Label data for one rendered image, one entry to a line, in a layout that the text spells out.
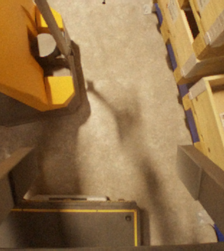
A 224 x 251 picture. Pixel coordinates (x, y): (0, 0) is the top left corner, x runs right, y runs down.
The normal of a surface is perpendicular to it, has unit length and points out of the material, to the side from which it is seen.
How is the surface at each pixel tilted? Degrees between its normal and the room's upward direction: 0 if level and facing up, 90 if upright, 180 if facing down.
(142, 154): 0
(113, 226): 0
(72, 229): 0
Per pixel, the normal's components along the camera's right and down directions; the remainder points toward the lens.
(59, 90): 0.34, -0.22
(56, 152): -0.02, -0.15
